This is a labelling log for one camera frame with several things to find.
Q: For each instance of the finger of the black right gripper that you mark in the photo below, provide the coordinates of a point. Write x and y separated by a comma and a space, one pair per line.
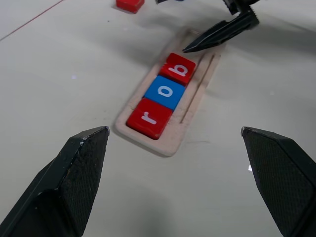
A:
161, 1

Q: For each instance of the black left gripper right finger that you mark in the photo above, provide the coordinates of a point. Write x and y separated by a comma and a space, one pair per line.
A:
279, 177

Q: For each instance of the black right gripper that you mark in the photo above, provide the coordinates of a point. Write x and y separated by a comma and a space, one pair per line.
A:
240, 6

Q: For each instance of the blue letter block o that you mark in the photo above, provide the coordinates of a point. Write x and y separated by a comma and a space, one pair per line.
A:
165, 91

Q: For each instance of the light wooden letter tray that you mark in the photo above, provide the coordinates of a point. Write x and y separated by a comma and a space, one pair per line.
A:
177, 133

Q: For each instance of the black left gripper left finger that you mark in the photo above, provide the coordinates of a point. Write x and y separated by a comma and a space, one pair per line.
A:
74, 187

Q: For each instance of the red letter block r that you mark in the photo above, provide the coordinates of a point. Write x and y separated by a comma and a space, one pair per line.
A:
150, 119

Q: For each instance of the red letter block b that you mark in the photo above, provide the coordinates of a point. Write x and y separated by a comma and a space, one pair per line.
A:
178, 68

